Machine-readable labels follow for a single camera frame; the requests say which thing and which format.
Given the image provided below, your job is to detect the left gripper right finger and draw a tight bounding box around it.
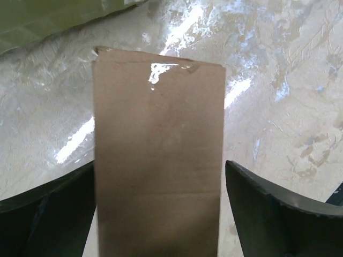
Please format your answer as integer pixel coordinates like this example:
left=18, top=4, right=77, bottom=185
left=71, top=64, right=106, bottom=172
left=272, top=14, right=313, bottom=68
left=225, top=161, right=342, bottom=257

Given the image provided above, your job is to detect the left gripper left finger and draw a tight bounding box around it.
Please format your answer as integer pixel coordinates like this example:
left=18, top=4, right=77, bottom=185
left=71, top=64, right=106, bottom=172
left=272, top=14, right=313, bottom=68
left=1, top=162, right=96, bottom=257

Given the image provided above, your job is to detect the olive green plastic basin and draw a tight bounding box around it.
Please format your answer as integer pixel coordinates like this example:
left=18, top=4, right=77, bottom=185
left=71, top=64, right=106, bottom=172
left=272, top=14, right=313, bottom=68
left=1, top=1, right=145, bottom=57

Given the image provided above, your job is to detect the brown cardboard express box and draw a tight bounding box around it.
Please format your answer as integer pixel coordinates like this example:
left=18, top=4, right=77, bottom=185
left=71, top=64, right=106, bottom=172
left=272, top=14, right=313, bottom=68
left=93, top=47, right=226, bottom=256

